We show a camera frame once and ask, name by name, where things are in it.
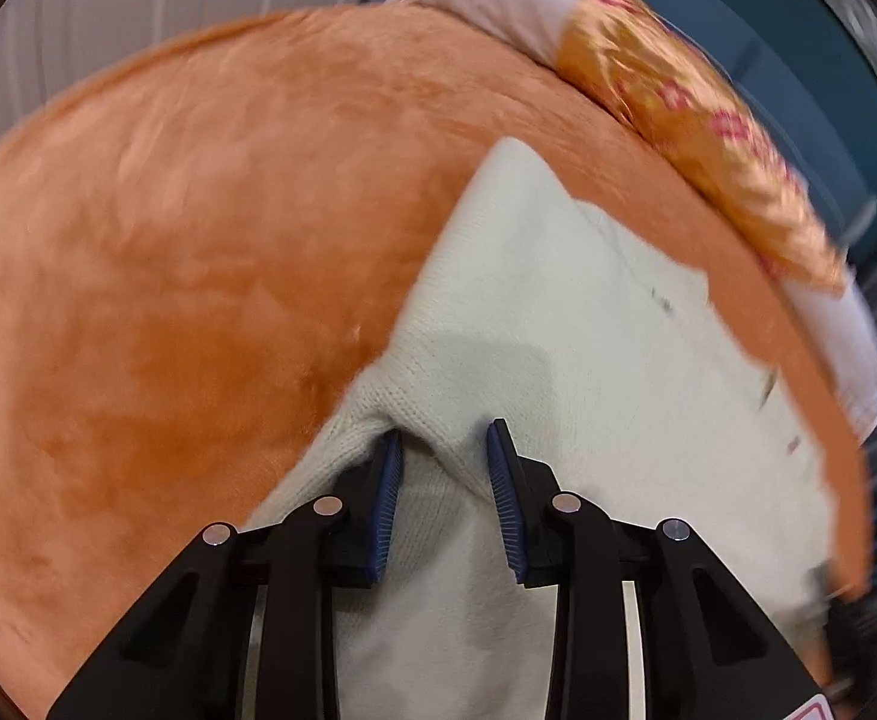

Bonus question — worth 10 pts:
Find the cream knitted sweater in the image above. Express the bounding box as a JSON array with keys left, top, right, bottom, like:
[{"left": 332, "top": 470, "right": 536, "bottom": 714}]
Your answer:
[{"left": 247, "top": 139, "right": 833, "bottom": 720}]

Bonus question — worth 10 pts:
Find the blue padded headboard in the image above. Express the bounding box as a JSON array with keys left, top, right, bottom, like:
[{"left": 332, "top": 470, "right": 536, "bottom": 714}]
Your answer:
[{"left": 423, "top": 0, "right": 877, "bottom": 263}]

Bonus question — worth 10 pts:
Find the white quilt with floral satin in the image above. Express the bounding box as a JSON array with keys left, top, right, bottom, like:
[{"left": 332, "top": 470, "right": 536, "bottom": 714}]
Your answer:
[{"left": 389, "top": 0, "right": 877, "bottom": 440}]

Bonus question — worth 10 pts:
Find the orange plush blanket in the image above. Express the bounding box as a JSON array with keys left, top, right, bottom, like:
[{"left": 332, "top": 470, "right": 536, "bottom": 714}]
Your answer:
[{"left": 0, "top": 4, "right": 876, "bottom": 720}]

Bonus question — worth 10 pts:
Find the white panelled wardrobe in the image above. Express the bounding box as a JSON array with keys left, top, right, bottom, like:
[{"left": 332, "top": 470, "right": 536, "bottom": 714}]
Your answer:
[{"left": 0, "top": 0, "right": 409, "bottom": 173}]

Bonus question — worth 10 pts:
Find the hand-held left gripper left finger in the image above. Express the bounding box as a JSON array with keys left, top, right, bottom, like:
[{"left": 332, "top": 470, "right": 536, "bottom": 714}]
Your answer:
[{"left": 46, "top": 431, "right": 407, "bottom": 720}]

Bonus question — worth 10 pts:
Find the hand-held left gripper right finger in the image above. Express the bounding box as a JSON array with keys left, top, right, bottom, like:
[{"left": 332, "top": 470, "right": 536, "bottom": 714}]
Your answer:
[{"left": 485, "top": 418, "right": 831, "bottom": 720}]

